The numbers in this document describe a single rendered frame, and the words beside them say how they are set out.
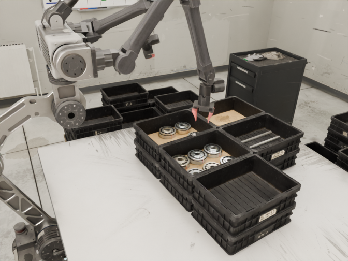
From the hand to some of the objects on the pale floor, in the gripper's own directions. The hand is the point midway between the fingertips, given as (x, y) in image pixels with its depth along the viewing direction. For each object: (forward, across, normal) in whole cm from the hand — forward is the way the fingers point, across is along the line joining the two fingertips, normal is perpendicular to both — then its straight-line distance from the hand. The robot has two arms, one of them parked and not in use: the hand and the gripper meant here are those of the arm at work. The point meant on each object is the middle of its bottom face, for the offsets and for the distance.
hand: (202, 120), depth 168 cm
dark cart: (+105, +42, +184) cm, 216 cm away
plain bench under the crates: (+107, +11, -5) cm, 107 cm away
